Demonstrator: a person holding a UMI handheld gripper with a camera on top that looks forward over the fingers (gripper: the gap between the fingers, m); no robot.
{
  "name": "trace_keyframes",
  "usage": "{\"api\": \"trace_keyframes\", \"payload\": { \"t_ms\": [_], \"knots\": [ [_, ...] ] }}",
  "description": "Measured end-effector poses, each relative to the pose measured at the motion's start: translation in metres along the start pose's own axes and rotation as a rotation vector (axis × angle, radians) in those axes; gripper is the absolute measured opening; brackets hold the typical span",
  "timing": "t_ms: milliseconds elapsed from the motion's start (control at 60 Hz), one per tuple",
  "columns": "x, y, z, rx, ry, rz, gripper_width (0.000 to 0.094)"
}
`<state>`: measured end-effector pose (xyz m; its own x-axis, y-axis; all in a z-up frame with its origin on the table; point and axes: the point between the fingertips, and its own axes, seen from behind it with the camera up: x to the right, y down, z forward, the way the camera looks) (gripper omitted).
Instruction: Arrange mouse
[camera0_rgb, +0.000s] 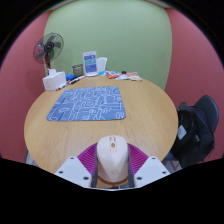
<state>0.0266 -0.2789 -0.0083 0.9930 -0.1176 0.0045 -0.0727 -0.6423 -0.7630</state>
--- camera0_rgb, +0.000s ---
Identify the red-capped whiteboard marker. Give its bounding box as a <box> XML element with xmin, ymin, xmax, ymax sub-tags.
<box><xmin>55</xmin><ymin>82</ymin><xmax>70</xmax><ymax>92</ymax></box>

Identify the black office chair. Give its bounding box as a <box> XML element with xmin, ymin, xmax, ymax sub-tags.
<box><xmin>163</xmin><ymin>94</ymin><xmax>220</xmax><ymax>172</ymax></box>

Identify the cream computer mouse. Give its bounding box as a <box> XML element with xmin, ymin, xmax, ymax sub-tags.
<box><xmin>95</xmin><ymin>134</ymin><xmax>130</xmax><ymax>184</ymax></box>

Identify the dark mesh cup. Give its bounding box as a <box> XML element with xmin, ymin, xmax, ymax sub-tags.
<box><xmin>72</xmin><ymin>63</ymin><xmax>84</xmax><ymax>78</ymax></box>

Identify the black backpack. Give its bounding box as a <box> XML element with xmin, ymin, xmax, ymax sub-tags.
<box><xmin>170</xmin><ymin>102</ymin><xmax>216</xmax><ymax>168</ymax></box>

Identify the blue patterned mouse pad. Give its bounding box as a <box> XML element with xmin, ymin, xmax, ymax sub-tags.
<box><xmin>46</xmin><ymin>85</ymin><xmax>127</xmax><ymax>122</ymax></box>

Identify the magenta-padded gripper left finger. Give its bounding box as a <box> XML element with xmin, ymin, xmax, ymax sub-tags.
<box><xmin>54</xmin><ymin>142</ymin><xmax>100</xmax><ymax>189</ymax></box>

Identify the white tissue box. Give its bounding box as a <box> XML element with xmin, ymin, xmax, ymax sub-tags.
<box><xmin>42</xmin><ymin>68</ymin><xmax>67</xmax><ymax>92</ymax></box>

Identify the blue whiteboard eraser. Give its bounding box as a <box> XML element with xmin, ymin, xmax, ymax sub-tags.
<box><xmin>65</xmin><ymin>73</ymin><xmax>77</xmax><ymax>82</ymax></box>

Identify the red and white snack packet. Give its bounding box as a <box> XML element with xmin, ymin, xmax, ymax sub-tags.
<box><xmin>126</xmin><ymin>71</ymin><xmax>143</xmax><ymax>82</ymax></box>

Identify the white plastic jug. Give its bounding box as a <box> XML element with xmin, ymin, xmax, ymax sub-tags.
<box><xmin>96</xmin><ymin>57</ymin><xmax>108</xmax><ymax>75</ymax></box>

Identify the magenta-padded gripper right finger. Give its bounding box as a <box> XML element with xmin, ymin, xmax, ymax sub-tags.
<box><xmin>126</xmin><ymin>142</ymin><xmax>171</xmax><ymax>189</ymax></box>

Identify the black pedestal fan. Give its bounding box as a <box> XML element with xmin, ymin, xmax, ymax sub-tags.
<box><xmin>32</xmin><ymin>32</ymin><xmax>65</xmax><ymax>76</ymax></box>

